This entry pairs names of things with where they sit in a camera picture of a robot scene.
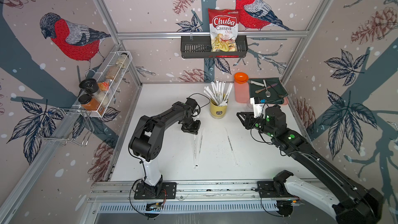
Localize green mat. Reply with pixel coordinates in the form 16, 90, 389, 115
249, 77, 288, 104

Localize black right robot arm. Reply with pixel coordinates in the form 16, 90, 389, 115
236, 105, 383, 224

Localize pink tray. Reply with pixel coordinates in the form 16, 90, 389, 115
235, 82, 288, 105

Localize orange spice jar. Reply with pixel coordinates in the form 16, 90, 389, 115
78, 94, 104, 113

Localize bundle wrapped straws in cup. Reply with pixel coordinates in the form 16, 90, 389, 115
204, 80, 234, 106

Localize orange bowl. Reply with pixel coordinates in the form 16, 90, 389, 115
234, 72, 249, 84

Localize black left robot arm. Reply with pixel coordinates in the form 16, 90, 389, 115
129, 97, 201, 200

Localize black lid spice jar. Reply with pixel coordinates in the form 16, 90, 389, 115
79, 78, 99, 94

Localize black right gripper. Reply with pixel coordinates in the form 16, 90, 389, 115
236, 111, 276, 140

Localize straw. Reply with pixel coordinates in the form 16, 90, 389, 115
194, 135, 197, 169
225, 128, 238, 166
196, 129, 204, 167

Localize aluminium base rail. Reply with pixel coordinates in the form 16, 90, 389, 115
88, 179, 305, 215

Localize black wall basket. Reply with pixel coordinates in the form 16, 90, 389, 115
180, 36, 248, 59

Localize yellow straw cup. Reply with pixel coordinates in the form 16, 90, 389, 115
209, 99, 228, 119

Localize metal spoon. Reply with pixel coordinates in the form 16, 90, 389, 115
263, 79, 271, 98

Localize white wire spice rack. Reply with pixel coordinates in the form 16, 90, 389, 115
64, 51, 132, 118

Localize Chuba cassava chips bag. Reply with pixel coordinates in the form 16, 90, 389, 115
208, 9, 240, 52

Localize white handle knife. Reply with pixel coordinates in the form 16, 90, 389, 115
248, 80, 265, 87

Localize wooden spoon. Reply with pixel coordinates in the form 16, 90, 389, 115
255, 83, 278, 93

